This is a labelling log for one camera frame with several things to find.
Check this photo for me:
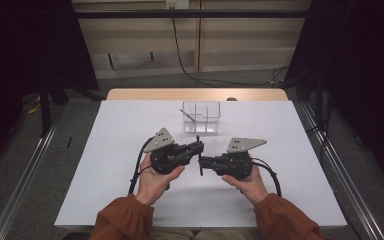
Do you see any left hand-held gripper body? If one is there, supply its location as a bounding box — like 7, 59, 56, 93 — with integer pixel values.
143, 127, 194, 175

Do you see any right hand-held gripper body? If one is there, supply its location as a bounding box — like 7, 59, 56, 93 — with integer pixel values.
213, 137, 268, 181

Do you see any plain black pen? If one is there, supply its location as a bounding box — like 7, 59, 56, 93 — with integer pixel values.
195, 134, 204, 177

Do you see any clear acrylic organizer box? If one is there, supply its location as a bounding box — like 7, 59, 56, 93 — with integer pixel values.
181, 100, 222, 135

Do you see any black pen with silver ferrule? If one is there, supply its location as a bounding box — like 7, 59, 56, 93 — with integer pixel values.
179, 108, 196, 122

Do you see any person's right hand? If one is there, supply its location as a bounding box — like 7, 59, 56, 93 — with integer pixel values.
221, 164, 269, 207

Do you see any person's left hand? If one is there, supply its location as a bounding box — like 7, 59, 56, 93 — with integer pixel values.
135, 153, 186, 205

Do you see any wooden table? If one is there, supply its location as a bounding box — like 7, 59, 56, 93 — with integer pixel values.
105, 87, 289, 102

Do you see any white table sheet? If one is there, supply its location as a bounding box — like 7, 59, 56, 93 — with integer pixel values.
53, 99, 348, 230

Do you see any black metal stand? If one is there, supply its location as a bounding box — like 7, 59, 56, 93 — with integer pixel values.
39, 78, 68, 138

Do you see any black horizontal bar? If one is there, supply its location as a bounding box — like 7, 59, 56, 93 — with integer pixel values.
74, 9, 311, 19

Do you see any small yellow floor object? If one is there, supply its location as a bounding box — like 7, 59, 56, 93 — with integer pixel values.
26, 103, 42, 116

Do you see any black curtain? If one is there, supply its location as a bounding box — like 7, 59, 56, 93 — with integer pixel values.
0, 0, 100, 178
284, 0, 384, 193

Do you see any left hand-held gripper black cable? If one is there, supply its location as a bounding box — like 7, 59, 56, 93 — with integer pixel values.
128, 136, 156, 195

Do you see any hand-held gripper black cable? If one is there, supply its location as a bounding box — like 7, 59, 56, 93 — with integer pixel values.
251, 157, 283, 198
128, 136, 156, 195

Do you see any right hand-held gripper black cable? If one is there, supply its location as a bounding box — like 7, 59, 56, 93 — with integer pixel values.
251, 157, 283, 198

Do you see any black power cable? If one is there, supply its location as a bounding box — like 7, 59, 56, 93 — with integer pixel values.
170, 7, 291, 88

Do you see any metal floor rail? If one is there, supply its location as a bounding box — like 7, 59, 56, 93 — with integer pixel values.
299, 101, 384, 240
0, 105, 67, 240

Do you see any white wall outlet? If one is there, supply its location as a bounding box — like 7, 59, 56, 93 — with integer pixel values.
165, 0, 190, 10

